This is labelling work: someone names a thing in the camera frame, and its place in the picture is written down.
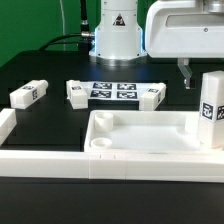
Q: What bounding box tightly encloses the black cable with connector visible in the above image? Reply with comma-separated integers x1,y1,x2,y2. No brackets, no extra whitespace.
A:
38,0,98,52

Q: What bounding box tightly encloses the fiducial marker sheet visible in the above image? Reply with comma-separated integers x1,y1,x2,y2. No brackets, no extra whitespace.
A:
81,81,154,101

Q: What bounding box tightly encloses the white desk tabletop tray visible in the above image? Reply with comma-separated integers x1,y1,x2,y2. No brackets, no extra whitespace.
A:
84,110,223,154

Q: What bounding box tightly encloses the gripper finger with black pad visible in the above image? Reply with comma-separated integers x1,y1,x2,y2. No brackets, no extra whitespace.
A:
177,58,192,89

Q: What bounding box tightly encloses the white U-shaped fence frame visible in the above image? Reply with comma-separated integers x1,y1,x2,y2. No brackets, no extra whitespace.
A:
0,108,224,184

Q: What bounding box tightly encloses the white thin cable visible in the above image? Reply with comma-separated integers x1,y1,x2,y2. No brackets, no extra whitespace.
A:
59,0,67,52

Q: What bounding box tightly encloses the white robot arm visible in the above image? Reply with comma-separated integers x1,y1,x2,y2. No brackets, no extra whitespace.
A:
89,0,224,86

